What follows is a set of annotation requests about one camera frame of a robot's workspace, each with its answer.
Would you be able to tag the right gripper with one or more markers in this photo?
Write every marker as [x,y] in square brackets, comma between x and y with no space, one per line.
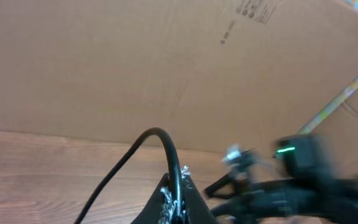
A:
[248,201]

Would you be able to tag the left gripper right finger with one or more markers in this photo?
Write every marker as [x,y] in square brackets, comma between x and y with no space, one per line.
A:
[196,209]

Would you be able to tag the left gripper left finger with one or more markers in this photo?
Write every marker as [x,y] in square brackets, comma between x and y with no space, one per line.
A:
[163,205]

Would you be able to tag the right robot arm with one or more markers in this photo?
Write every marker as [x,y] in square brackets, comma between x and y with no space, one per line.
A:
[311,187]

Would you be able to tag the cardboard box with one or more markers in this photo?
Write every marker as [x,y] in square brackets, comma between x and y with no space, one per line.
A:
[211,73]

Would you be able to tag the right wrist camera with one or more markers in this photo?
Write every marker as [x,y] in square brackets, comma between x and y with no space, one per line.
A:
[237,158]

